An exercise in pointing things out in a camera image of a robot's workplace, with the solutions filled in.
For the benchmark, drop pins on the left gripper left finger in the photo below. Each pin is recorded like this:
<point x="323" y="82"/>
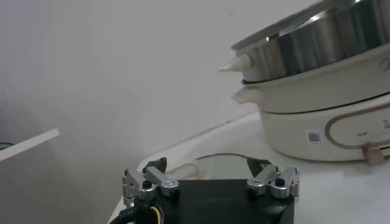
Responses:
<point x="153" y="179"/>

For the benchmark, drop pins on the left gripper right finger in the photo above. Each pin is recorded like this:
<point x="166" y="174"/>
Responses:
<point x="271" y="182"/>

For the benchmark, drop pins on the glass pot lid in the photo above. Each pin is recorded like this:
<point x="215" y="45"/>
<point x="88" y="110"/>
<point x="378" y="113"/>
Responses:
<point x="222" y="167"/>

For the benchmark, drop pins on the stainless steel steamer basket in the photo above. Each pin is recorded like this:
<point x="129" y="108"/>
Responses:
<point x="320" y="45"/>

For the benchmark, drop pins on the cream electric cooker base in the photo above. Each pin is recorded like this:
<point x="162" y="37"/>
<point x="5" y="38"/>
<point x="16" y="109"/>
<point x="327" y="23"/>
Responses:
<point x="304" y="128"/>

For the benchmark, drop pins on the white side table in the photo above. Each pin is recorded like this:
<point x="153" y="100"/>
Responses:
<point x="30" y="143"/>

